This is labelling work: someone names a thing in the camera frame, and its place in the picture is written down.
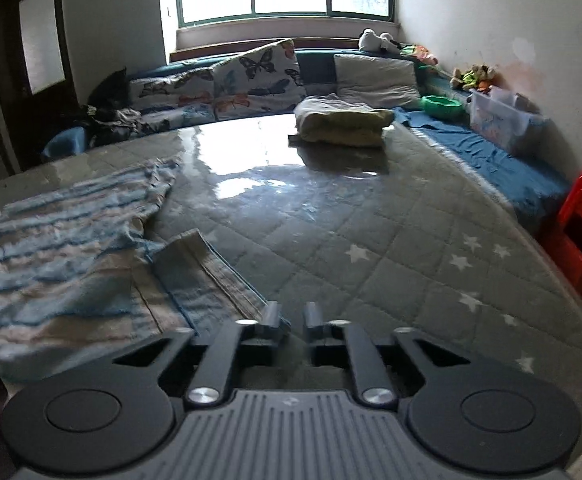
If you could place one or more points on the blue bench mattress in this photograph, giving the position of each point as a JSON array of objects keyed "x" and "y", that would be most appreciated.
[{"x": 486, "y": 160}]

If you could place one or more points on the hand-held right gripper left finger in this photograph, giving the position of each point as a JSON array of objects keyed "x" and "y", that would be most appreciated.
[{"x": 272, "y": 312}]

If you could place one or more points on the clear plastic storage box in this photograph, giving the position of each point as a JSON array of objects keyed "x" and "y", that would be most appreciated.
[{"x": 501, "y": 120}]

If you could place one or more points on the grey pillow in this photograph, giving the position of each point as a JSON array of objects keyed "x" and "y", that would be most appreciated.
[{"x": 376, "y": 80}]

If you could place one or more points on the yellow-green stuffed toy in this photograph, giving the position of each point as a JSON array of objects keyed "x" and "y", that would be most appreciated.
[{"x": 473, "y": 77}]

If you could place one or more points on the dark clothing pile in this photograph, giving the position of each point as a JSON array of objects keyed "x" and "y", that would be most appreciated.
[{"x": 106, "y": 105}]

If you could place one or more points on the colourful plush toy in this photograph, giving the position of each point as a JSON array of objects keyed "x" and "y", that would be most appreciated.
[{"x": 416, "y": 54}]

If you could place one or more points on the grey star quilted cover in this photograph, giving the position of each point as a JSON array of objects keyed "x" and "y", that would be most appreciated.
[{"x": 371, "y": 210}]

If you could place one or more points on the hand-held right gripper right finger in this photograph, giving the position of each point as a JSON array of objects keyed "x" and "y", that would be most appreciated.
[{"x": 312, "y": 312}]

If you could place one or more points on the green plastic basin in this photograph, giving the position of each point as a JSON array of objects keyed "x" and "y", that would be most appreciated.
[{"x": 441, "y": 106}]

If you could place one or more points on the white stuffed toy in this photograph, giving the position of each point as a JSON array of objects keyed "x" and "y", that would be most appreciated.
[{"x": 373, "y": 40}]

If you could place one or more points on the butterfly print blanket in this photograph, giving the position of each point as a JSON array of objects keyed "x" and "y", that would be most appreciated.
[{"x": 181, "y": 117}]

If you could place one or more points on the blue plastic stool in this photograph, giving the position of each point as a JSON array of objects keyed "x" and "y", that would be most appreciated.
[{"x": 66, "y": 142}]

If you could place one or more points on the blue striped garment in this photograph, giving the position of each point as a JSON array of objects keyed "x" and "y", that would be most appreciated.
[{"x": 71, "y": 240}]

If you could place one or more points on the dark wooden door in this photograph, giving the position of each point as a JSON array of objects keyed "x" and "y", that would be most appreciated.
[{"x": 26, "y": 60}]

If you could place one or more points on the red plastic stool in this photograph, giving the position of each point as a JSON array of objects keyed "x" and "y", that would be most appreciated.
[{"x": 581, "y": 230}]

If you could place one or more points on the small butterfly print pillow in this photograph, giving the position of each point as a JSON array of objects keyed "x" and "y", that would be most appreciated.
[{"x": 171, "y": 87}]

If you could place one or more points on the large butterfly print pillow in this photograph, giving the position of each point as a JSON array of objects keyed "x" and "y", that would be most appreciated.
[{"x": 251, "y": 75}]

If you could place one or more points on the folded yellow-white clothes stack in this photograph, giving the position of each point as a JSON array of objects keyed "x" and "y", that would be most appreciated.
[{"x": 341, "y": 125}]

